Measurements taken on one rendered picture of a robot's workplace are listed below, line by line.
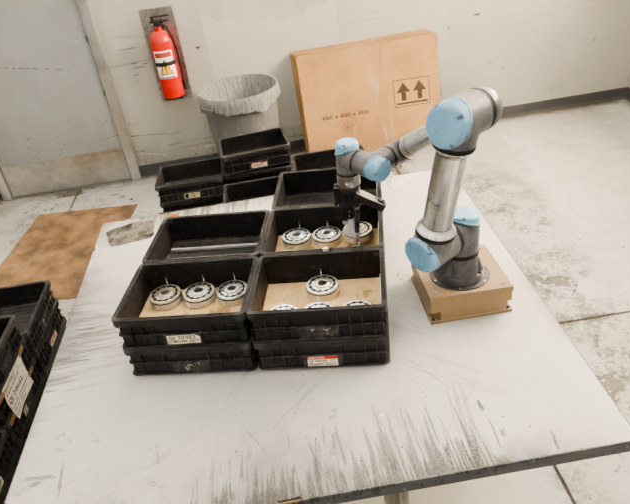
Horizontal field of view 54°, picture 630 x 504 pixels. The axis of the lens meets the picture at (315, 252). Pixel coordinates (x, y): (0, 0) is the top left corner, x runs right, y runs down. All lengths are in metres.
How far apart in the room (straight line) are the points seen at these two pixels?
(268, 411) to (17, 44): 3.67
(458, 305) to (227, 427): 0.79
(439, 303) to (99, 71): 3.44
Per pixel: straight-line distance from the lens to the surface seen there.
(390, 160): 1.94
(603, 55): 5.51
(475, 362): 1.89
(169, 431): 1.84
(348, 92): 4.68
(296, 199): 2.51
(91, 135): 5.03
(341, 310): 1.73
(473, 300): 2.00
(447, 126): 1.59
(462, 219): 1.90
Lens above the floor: 2.00
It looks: 33 degrees down
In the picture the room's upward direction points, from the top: 8 degrees counter-clockwise
